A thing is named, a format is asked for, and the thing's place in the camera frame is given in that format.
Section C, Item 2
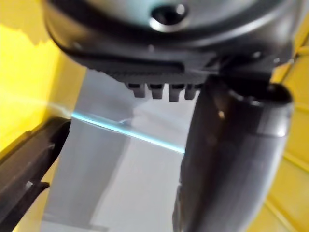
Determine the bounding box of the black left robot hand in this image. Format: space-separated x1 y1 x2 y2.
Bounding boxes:
42 0 300 232

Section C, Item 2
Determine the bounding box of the black plastic housing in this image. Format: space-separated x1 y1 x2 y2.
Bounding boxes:
0 116 72 232

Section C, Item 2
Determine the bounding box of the yellow shelf rack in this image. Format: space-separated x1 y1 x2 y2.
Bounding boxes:
0 0 309 232

